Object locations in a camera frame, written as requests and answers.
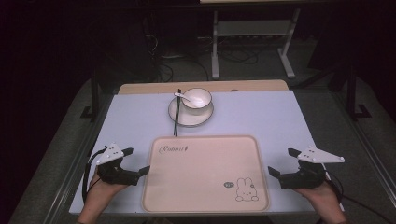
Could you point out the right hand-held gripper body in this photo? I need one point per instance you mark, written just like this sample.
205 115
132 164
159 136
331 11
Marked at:
303 179

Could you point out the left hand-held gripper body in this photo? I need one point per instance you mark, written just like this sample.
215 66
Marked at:
115 174

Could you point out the pink rabbit print tray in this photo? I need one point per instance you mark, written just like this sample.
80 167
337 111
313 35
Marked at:
202 174

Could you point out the black chopstick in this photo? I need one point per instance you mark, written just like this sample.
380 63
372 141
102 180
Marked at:
178 109
177 118

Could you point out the white ceramic plate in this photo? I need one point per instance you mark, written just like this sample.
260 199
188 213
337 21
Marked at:
193 119

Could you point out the white ceramic spoon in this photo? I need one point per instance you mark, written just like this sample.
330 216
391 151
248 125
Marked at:
183 97

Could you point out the white ceramic bowl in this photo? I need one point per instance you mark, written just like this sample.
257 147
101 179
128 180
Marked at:
202 102

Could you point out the person's left hand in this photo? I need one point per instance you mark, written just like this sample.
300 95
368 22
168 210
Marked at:
104 191

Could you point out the person's right hand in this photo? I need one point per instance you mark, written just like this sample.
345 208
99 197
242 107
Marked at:
320 196

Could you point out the light blue table mat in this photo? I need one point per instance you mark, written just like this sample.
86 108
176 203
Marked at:
264 124

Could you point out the black metal stand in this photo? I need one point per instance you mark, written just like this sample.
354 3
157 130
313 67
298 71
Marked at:
94 99
351 93

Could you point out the wooden table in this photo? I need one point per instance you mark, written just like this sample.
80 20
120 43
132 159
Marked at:
149 87

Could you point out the aluminium frame rail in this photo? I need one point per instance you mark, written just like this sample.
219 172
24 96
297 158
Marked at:
370 152
71 174

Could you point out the white metal table frame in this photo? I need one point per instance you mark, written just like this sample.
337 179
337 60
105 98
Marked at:
214 46

